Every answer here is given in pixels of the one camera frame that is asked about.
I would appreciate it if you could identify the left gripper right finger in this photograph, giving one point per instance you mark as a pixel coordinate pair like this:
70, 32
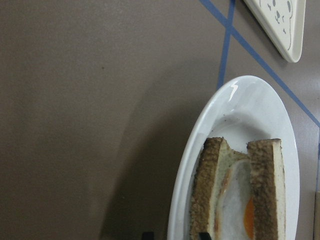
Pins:
204, 236

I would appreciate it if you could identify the bread slice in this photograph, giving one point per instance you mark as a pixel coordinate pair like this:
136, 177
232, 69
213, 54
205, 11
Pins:
214, 161
267, 179

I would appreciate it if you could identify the cream bear serving tray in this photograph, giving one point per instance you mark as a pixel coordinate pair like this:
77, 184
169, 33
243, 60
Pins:
283, 21

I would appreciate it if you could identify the bread slice under egg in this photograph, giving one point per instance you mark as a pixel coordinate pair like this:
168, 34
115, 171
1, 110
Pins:
214, 161

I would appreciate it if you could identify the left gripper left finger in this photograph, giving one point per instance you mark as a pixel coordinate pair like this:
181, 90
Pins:
148, 235

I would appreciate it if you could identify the white round plate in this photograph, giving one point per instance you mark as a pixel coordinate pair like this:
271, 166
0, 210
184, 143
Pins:
244, 109

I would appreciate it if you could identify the fried egg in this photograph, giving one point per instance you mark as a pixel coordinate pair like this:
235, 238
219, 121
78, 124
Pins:
235, 212

